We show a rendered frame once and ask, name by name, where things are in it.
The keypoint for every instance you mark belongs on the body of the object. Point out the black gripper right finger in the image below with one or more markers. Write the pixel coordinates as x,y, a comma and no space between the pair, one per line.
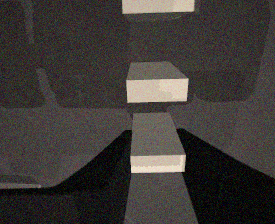
224,190

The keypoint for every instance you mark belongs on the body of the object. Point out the cream rectangular block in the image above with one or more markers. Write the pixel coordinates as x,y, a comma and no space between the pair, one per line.
155,145
156,82
155,10
18,186

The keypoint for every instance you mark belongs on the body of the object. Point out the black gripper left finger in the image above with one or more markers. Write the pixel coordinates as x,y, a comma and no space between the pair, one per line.
95,194

